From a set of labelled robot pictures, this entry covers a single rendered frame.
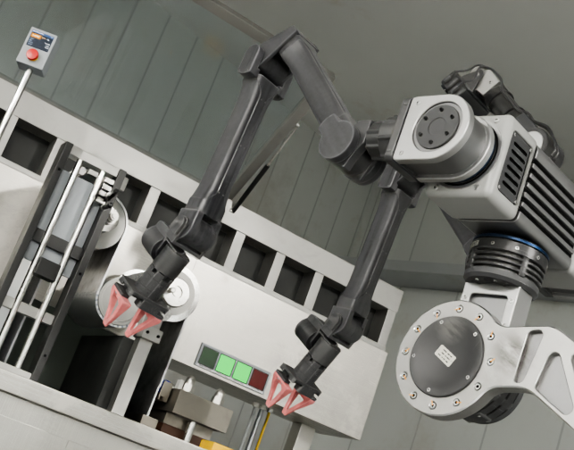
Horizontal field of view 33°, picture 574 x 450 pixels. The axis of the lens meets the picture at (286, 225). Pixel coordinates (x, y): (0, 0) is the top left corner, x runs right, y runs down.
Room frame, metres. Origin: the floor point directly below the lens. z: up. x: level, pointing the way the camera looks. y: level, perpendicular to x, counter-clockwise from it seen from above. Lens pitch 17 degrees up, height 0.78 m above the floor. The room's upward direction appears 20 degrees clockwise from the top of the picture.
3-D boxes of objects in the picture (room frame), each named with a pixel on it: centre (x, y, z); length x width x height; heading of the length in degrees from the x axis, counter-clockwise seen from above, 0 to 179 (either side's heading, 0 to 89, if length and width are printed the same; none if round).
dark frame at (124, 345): (2.59, 0.32, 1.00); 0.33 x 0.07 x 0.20; 26
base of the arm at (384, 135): (1.54, -0.13, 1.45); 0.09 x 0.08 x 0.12; 132
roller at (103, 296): (2.53, 0.37, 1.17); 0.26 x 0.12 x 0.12; 26
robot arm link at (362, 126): (1.59, -0.07, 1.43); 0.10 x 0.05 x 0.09; 42
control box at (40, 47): (2.25, 0.72, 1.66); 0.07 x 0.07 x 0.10; 0
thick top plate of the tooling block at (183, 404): (2.69, 0.12, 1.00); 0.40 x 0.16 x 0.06; 26
